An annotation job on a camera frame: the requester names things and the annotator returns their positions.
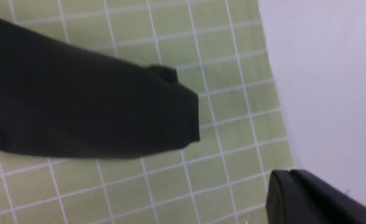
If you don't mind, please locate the green checkered table mat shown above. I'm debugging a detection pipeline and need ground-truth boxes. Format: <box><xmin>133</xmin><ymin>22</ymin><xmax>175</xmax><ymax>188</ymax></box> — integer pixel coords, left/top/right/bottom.
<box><xmin>0</xmin><ymin>0</ymin><xmax>294</xmax><ymax>224</ymax></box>

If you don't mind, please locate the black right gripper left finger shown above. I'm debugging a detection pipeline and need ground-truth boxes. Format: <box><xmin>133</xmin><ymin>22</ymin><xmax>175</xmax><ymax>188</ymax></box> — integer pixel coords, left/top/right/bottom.
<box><xmin>265</xmin><ymin>170</ymin><xmax>329</xmax><ymax>224</ymax></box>

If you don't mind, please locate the dark gray long-sleeve top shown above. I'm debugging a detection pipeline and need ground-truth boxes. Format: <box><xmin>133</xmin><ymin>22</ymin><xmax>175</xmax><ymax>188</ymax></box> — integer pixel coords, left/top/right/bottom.
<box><xmin>0</xmin><ymin>19</ymin><xmax>200</xmax><ymax>159</ymax></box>

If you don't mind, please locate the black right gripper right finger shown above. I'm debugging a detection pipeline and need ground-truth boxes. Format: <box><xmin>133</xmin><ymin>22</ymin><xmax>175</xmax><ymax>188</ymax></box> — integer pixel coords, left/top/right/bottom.
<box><xmin>291</xmin><ymin>169</ymin><xmax>366</xmax><ymax>224</ymax></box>

